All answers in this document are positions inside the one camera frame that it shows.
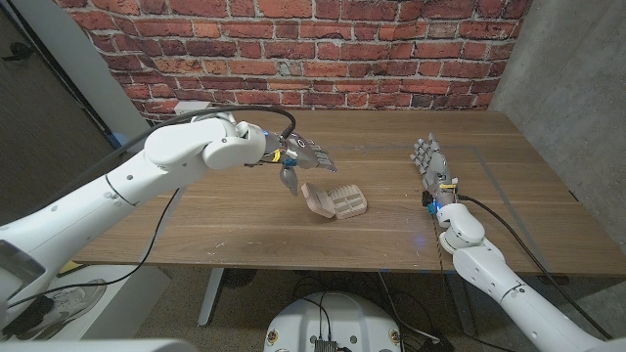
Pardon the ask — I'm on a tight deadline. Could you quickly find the thin braided right arm cable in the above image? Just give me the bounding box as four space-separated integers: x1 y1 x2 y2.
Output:
432 214 446 273

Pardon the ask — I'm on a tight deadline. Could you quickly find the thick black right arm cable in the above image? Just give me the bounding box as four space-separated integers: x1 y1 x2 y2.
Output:
457 194 612 341

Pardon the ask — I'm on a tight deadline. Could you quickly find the white power strip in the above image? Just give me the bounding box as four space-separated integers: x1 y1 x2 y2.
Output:
173 101 212 116

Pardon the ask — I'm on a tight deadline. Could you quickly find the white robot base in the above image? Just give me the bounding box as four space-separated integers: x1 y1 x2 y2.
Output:
262 291 403 352

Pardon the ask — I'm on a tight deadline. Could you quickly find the black door handle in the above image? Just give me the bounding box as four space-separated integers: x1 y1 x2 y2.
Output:
2 42 34 63

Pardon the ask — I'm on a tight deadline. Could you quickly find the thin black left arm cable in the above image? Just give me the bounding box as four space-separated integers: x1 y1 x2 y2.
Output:
7 188 181 309

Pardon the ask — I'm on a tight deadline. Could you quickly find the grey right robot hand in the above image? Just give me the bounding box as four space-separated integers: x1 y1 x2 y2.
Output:
409 132 460 206

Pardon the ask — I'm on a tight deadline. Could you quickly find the grey sneaker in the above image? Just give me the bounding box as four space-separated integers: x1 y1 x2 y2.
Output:
2 278 108 342

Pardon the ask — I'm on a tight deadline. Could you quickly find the grey table leg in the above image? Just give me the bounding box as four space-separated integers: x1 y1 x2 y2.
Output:
447 273 478 336

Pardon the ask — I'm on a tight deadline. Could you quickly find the red brick printed backdrop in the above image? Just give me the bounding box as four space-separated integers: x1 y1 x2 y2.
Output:
53 0 532 123

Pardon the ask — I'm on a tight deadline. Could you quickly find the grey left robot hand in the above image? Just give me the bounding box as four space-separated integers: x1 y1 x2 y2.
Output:
263 131 338 197

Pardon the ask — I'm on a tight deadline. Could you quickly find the white robot torso edge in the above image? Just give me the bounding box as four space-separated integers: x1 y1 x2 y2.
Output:
0 338 200 352

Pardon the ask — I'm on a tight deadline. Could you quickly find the beige jewelry box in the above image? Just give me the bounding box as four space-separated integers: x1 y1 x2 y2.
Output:
299 182 369 220

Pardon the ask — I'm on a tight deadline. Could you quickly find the black round floor object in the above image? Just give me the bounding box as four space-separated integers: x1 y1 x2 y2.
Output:
222 267 258 290

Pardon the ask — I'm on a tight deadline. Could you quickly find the dark door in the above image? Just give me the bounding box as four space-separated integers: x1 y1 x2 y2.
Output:
0 0 116 226

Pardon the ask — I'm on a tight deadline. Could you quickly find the white table leg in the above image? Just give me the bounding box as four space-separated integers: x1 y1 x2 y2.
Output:
197 267 226 328

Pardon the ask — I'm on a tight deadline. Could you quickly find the black floor cable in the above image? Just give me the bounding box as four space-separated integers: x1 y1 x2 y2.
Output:
379 272 441 343

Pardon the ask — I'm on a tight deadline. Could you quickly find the black floor adapter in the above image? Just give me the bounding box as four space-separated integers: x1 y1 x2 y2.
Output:
420 336 456 352

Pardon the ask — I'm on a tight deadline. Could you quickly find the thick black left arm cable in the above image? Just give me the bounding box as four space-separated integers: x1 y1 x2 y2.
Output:
28 105 298 211

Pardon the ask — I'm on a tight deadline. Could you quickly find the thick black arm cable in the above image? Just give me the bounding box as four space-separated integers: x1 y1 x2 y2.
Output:
457 194 612 341
28 105 298 211

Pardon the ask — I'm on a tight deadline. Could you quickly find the yellow black floor item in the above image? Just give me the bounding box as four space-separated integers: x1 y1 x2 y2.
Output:
58 260 87 278

